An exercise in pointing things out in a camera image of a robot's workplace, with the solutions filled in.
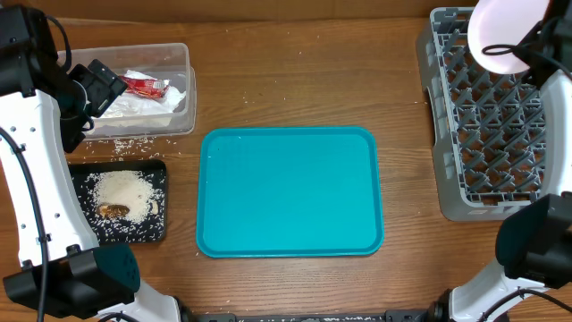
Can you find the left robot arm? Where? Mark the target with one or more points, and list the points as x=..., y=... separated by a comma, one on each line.
x=47, y=106

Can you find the white rice pile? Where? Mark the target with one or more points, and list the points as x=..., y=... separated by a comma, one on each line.
x=128, y=188

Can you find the clear plastic bin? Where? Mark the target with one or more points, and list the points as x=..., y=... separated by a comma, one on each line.
x=164, y=61

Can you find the teal serving tray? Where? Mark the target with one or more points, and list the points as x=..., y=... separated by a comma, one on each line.
x=288, y=192

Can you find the grey dishwasher rack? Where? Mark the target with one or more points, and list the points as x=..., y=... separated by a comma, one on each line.
x=489, y=148

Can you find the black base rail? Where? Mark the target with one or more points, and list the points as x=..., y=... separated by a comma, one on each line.
x=392, y=315

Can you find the red snack wrapper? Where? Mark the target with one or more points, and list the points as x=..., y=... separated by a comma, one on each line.
x=146, y=88

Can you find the black tray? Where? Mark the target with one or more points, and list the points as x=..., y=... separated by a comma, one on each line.
x=152, y=229

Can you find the brown food scrap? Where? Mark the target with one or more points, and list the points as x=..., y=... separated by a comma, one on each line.
x=111, y=211

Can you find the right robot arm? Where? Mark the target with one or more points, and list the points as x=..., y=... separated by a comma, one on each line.
x=533, y=246

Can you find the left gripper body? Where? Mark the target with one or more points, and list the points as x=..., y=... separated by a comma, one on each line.
x=94, y=92

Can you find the large white plate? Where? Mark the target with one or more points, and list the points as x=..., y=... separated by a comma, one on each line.
x=502, y=22

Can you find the white napkin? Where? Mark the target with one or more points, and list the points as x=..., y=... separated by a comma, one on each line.
x=128, y=105

